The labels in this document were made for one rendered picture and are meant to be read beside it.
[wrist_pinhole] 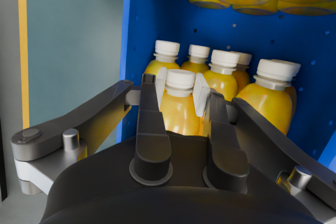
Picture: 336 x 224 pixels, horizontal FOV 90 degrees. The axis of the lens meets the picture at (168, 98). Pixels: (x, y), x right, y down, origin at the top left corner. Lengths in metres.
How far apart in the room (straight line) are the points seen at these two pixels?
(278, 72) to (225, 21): 0.19
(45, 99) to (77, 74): 0.41
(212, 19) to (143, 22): 0.15
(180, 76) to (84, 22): 1.34
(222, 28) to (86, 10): 1.24
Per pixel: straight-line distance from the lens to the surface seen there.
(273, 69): 0.22
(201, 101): 0.16
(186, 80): 0.21
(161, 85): 0.16
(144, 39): 0.29
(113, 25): 1.42
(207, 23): 0.38
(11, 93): 2.05
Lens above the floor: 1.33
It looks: 70 degrees down
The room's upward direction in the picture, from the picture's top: 169 degrees counter-clockwise
